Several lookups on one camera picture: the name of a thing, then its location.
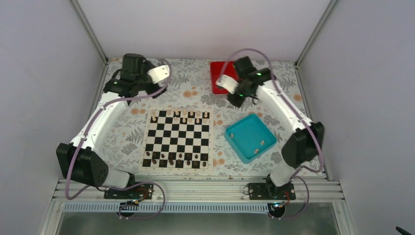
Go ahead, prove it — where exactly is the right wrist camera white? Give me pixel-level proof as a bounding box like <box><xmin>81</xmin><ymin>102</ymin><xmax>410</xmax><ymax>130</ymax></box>
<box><xmin>215</xmin><ymin>74</ymin><xmax>239</xmax><ymax>94</ymax></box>

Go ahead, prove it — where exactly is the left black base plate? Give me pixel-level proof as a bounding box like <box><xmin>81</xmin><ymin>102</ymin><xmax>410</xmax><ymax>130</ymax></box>
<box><xmin>104</xmin><ymin>184</ymin><xmax>154</xmax><ymax>200</ymax></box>

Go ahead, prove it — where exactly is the black white chessboard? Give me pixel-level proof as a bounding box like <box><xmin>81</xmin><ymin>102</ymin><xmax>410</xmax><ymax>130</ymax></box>
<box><xmin>138</xmin><ymin>107</ymin><xmax>214</xmax><ymax>175</ymax></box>

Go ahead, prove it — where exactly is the teal tray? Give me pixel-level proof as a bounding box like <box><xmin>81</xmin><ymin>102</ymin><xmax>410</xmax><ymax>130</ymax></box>
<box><xmin>224</xmin><ymin>114</ymin><xmax>277</xmax><ymax>164</ymax></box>

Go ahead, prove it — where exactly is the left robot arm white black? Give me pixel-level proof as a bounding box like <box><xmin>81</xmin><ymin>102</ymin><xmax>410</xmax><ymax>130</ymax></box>
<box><xmin>56</xmin><ymin>53</ymin><xmax>170</xmax><ymax>198</ymax></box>

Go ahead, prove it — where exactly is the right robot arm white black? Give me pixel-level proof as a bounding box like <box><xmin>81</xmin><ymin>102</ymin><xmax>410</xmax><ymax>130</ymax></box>
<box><xmin>220</xmin><ymin>56</ymin><xmax>325</xmax><ymax>199</ymax></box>

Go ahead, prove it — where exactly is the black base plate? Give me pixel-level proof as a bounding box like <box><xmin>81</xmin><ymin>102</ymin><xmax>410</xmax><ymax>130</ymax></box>
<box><xmin>248</xmin><ymin>183</ymin><xmax>296</xmax><ymax>200</ymax></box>
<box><xmin>104</xmin><ymin>184</ymin><xmax>154</xmax><ymax>200</ymax></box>

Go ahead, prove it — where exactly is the aluminium rail frame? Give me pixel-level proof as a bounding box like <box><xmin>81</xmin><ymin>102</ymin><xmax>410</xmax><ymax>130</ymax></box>
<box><xmin>51</xmin><ymin>177</ymin><xmax>345</xmax><ymax>204</ymax></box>

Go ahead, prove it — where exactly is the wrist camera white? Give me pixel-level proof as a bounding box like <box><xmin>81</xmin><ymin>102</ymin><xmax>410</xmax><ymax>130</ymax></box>
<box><xmin>215</xmin><ymin>74</ymin><xmax>239</xmax><ymax>94</ymax></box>
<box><xmin>147</xmin><ymin>65</ymin><xmax>170</xmax><ymax>84</ymax></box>

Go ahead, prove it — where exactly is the purple cable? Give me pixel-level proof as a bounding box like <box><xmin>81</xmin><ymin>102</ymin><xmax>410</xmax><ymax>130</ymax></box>
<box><xmin>65</xmin><ymin>59</ymin><xmax>172</xmax><ymax>220</ymax></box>
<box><xmin>218</xmin><ymin>48</ymin><xmax>325</xmax><ymax>220</ymax></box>

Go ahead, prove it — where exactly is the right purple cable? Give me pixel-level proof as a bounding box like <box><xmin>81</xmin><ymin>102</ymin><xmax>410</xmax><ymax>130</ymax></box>
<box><xmin>218</xmin><ymin>48</ymin><xmax>325</xmax><ymax>220</ymax></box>

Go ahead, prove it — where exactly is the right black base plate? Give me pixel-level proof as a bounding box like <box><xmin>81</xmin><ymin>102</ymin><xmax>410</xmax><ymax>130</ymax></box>
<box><xmin>248</xmin><ymin>183</ymin><xmax>296</xmax><ymax>200</ymax></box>

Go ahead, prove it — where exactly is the floral patterned mat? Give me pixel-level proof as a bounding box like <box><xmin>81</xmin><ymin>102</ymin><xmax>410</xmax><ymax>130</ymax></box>
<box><xmin>100</xmin><ymin>59</ymin><xmax>290</xmax><ymax>176</ymax></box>

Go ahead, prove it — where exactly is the red square box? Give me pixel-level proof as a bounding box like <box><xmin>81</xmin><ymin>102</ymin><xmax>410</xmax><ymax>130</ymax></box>
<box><xmin>210</xmin><ymin>61</ymin><xmax>239</xmax><ymax>94</ymax></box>

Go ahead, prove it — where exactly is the dark chess pieces row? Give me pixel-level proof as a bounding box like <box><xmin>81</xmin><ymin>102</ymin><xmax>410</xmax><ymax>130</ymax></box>
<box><xmin>140</xmin><ymin>151</ymin><xmax>209</xmax><ymax>169</ymax></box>

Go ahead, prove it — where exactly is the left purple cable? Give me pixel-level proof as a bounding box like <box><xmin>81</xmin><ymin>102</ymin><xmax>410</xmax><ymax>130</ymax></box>
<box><xmin>65</xmin><ymin>59</ymin><xmax>172</xmax><ymax>220</ymax></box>

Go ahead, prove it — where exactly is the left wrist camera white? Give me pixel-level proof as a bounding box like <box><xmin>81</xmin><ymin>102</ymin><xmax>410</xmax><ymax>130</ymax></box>
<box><xmin>147</xmin><ymin>65</ymin><xmax>170</xmax><ymax>84</ymax></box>

